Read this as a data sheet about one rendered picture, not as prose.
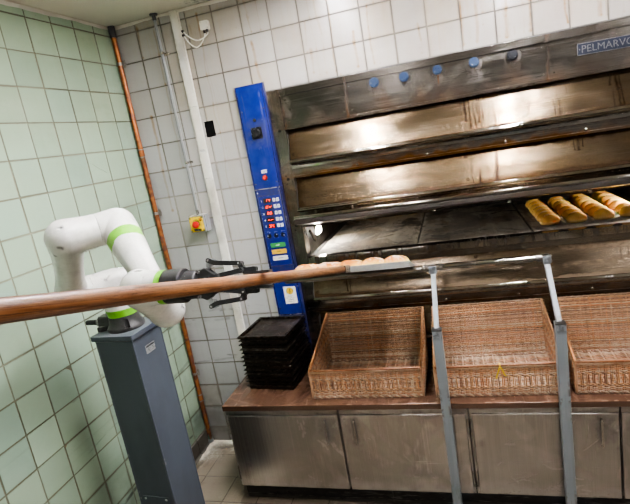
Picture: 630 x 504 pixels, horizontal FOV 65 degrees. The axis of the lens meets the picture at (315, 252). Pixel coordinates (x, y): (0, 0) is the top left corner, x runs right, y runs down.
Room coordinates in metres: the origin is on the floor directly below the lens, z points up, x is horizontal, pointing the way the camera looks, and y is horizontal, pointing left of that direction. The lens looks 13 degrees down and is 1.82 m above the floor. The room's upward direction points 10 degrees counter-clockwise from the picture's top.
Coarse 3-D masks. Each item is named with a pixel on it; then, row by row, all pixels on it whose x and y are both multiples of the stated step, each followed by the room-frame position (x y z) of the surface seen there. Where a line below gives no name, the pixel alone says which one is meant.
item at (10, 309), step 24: (96, 288) 0.67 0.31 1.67; (120, 288) 0.71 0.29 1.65; (144, 288) 0.75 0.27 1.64; (168, 288) 0.81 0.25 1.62; (192, 288) 0.88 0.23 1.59; (216, 288) 0.97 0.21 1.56; (0, 312) 0.51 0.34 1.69; (24, 312) 0.54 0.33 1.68; (48, 312) 0.57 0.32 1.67; (72, 312) 0.61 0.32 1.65
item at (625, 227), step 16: (608, 224) 2.33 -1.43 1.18; (624, 224) 2.28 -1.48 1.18; (464, 240) 2.51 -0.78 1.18; (480, 240) 2.47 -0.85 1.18; (496, 240) 2.44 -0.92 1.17; (512, 240) 2.42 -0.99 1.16; (528, 240) 2.40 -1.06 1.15; (544, 240) 2.38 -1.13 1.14; (320, 256) 2.72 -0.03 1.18; (336, 256) 2.69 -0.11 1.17; (352, 256) 2.66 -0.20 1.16; (368, 256) 2.64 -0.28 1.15; (384, 256) 2.61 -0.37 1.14
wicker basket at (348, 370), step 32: (352, 320) 2.63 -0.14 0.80; (384, 320) 2.58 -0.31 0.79; (416, 320) 2.52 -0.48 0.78; (320, 352) 2.45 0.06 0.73; (352, 352) 2.59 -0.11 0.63; (384, 352) 2.54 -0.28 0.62; (320, 384) 2.23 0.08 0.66; (352, 384) 2.31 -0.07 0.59; (384, 384) 2.14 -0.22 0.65; (416, 384) 2.10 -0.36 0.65
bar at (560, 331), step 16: (528, 256) 2.06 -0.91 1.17; (544, 256) 2.03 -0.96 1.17; (352, 272) 2.29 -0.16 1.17; (368, 272) 2.26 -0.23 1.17; (384, 272) 2.24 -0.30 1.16; (400, 272) 2.22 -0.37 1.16; (432, 272) 2.17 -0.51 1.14; (432, 288) 2.12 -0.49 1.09; (560, 320) 1.84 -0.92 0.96; (432, 336) 1.97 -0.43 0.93; (560, 336) 1.82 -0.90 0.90; (560, 352) 1.82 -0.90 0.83; (560, 368) 1.82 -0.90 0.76; (560, 384) 1.82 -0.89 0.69; (448, 400) 1.95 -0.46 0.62; (560, 400) 1.83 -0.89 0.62; (448, 416) 1.96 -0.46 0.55; (560, 416) 1.84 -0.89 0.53; (448, 432) 1.96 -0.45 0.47; (448, 448) 1.96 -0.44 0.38; (448, 464) 1.96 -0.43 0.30; (576, 496) 1.81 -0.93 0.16
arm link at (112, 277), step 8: (104, 272) 1.93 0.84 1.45; (112, 272) 1.93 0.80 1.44; (120, 272) 1.94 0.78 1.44; (96, 280) 1.89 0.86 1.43; (104, 280) 1.90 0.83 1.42; (112, 280) 1.91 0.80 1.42; (120, 280) 1.92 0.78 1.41; (112, 312) 1.91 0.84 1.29; (120, 312) 1.91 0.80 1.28; (128, 312) 1.93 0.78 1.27
